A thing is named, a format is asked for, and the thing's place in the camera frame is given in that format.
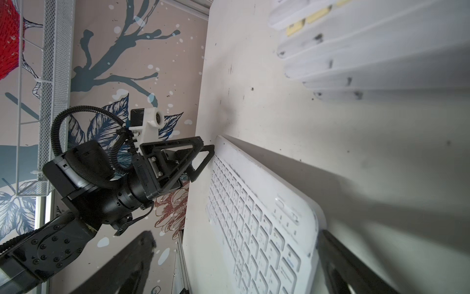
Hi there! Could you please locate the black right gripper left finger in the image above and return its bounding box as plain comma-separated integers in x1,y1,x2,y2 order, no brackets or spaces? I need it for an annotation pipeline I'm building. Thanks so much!
73,231,156,294

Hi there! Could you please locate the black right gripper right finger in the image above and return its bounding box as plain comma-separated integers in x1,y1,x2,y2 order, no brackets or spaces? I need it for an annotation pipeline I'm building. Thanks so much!
317,230,397,294

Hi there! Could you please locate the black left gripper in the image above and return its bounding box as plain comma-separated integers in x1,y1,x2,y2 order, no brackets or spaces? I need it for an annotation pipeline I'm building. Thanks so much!
132,137,215,200

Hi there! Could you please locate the white keyboard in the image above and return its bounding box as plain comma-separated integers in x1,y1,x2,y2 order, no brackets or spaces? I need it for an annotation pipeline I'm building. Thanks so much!
206,136,327,294
268,0,351,31

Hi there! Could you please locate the yellow keyboard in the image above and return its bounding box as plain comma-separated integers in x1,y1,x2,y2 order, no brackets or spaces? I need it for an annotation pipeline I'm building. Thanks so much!
313,89,470,103
277,1,470,60

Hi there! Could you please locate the green keyboard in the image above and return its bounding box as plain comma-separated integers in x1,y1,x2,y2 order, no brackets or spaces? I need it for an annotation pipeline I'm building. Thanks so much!
284,22,470,81

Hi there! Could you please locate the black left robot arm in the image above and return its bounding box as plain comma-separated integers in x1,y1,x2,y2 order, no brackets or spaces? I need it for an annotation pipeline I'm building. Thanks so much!
1,137,214,294

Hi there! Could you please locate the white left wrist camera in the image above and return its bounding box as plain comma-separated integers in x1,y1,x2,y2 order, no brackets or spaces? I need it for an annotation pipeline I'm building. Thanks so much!
129,107,165,146

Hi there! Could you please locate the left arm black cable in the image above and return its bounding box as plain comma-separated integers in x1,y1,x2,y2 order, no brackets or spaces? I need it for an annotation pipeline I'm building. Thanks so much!
50,105,135,177

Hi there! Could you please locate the white wire mesh basket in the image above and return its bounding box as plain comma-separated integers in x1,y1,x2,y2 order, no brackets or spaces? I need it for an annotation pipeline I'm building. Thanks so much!
13,1,76,197

